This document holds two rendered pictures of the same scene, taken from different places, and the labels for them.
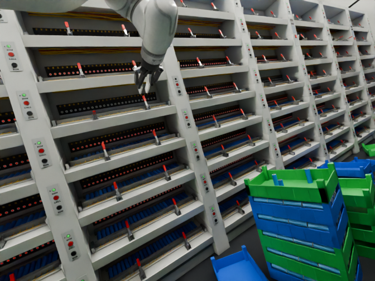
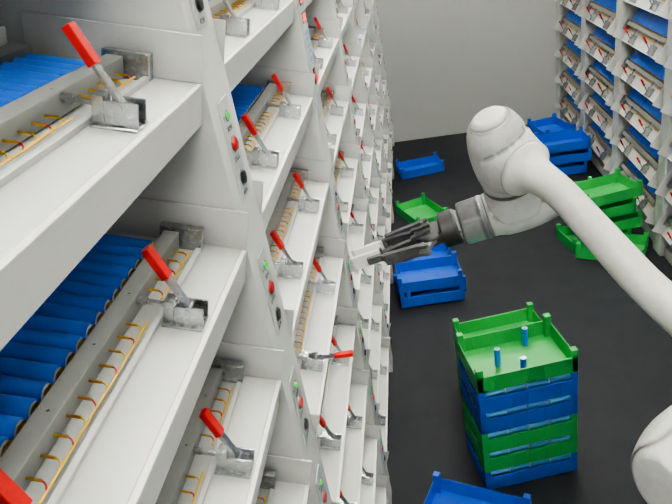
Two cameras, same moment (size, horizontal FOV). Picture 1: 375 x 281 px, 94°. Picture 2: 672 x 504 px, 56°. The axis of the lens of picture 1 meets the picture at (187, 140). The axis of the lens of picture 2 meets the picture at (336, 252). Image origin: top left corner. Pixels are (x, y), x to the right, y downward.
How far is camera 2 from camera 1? 145 cm
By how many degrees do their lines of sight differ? 56
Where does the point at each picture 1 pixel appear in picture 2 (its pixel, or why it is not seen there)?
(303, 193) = (556, 367)
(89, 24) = not seen: hidden behind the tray
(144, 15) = (540, 205)
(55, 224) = not seen: outside the picture
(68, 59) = not seen: hidden behind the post
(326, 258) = (562, 429)
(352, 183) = (512, 317)
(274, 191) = (521, 375)
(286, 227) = (525, 415)
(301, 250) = (537, 433)
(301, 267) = (532, 454)
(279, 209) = (522, 396)
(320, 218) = (566, 389)
